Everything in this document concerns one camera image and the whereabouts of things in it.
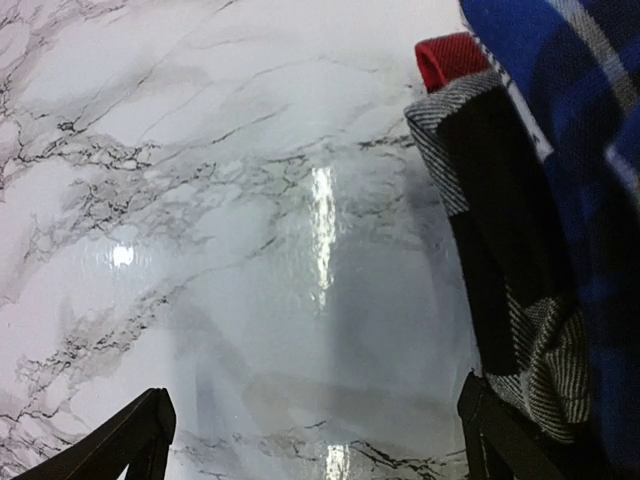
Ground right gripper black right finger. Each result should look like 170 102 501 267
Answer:
457 373 570 479

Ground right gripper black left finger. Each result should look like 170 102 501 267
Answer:
29 388 176 479

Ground red black plaid shirt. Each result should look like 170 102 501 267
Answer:
405 33 590 444

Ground blue plaid shirt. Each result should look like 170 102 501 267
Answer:
460 1 639 479

